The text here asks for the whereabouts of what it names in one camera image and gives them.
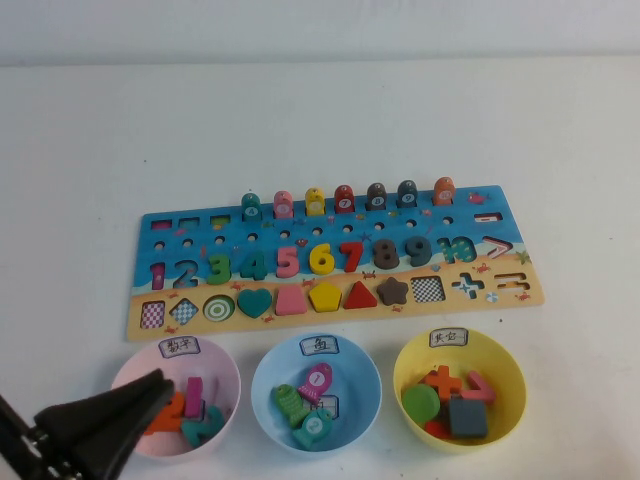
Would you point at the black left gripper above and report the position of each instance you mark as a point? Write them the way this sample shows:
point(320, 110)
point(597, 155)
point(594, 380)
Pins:
point(30, 455)

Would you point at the green wooden circle piece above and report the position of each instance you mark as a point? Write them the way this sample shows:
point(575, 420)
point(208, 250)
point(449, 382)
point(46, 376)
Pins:
point(421, 404)

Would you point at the paper label on pink bowl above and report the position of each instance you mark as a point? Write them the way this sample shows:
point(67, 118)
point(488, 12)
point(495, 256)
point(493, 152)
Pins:
point(179, 347)

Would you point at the pink plastic bowl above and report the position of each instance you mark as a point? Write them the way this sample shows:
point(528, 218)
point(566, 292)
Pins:
point(220, 370)

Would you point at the teal wooden heart piece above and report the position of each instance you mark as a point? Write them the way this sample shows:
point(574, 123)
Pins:
point(256, 302)

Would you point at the pink wooden trapezoid piece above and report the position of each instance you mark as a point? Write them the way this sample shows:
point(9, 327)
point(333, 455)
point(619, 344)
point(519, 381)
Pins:
point(290, 302)

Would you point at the paper label inside blue bowl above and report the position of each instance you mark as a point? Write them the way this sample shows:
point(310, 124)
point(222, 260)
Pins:
point(331, 404)

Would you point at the paper label on blue bowl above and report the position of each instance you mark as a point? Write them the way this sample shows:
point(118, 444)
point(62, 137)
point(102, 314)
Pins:
point(320, 345)

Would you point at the yellow wooden pentagon piece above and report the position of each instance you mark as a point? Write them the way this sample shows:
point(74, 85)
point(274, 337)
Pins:
point(325, 296)

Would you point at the blue plastic bowl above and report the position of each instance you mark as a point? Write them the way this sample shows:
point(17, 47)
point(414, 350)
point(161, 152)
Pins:
point(360, 385)

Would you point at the red wooden triangle piece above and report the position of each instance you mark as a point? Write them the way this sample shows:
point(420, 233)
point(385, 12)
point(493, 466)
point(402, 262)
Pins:
point(360, 297)

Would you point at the brown wooden star piece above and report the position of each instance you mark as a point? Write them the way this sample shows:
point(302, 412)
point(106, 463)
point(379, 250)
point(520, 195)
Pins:
point(391, 291)

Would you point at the red wooden rectangle piece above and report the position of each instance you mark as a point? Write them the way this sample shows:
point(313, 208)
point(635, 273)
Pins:
point(436, 429)

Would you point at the paper label on yellow bowl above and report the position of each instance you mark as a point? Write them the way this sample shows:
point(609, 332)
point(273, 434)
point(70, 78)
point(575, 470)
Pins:
point(449, 337)

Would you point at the colourful wooden puzzle board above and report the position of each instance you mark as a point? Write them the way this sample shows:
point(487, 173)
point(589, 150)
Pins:
point(400, 225)

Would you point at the grey wooden square piece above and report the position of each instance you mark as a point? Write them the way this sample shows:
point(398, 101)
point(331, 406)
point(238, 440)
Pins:
point(467, 419)

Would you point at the yellow plastic bowl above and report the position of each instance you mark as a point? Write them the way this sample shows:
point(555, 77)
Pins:
point(505, 380)

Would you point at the orange wooden number ten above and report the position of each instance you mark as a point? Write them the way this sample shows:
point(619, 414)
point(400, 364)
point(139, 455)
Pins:
point(170, 415)

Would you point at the magenta wooden number one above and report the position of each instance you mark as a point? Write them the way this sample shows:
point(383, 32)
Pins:
point(193, 395)

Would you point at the teal wooden number two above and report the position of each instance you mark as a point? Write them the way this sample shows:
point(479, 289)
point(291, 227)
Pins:
point(200, 432)

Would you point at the green wooden fish three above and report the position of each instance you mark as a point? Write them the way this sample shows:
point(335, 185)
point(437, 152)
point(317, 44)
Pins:
point(289, 406)

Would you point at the green wooden number three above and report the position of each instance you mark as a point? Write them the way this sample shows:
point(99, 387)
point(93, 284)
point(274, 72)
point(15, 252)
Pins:
point(221, 276)

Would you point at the teal wooden fish two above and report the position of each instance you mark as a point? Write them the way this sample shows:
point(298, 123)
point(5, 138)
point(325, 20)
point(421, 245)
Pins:
point(314, 429)

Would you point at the magenta wooden fish one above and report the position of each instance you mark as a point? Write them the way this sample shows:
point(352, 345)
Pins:
point(316, 381)

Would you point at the teal wooden number four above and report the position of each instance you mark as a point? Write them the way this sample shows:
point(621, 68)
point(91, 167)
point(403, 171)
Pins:
point(259, 268)

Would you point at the pink wooden number five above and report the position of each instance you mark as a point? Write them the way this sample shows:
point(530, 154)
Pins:
point(287, 271)

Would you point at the yellow wooden number six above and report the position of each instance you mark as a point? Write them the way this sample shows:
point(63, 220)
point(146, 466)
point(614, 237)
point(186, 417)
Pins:
point(318, 264)

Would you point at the teal wooden fish four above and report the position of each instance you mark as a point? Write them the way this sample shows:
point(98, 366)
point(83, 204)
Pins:
point(251, 201)

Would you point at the pink wooden fish five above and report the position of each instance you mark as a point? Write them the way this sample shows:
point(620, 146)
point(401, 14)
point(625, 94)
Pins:
point(283, 198)

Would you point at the red wooden number seven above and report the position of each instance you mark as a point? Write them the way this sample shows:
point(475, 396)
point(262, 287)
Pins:
point(351, 256)

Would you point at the yellow wooden fish six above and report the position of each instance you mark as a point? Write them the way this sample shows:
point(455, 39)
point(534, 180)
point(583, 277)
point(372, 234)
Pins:
point(315, 196)

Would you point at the brown wooden number eight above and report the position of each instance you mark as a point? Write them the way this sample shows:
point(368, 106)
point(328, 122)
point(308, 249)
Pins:
point(386, 261)

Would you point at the red wooden fish seven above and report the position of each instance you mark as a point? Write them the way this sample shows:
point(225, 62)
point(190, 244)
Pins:
point(344, 192)

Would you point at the orange wooden plus sign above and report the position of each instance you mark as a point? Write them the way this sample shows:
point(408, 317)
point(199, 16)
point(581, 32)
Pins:
point(442, 381)

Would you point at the brown wooden fish eight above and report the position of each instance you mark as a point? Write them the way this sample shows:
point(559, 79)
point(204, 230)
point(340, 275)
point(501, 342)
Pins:
point(376, 190)

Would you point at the grey wooden number nine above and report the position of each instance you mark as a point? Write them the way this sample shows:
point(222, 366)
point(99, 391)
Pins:
point(423, 248)

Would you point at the pink wooden greater-than sign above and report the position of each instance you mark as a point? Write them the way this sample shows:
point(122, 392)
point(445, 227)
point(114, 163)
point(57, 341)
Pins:
point(482, 395)

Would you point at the grey wooden fish nine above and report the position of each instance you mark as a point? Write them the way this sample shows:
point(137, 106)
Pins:
point(408, 188)

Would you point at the orange wooden fish ten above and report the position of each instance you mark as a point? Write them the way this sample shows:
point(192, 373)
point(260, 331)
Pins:
point(444, 186)

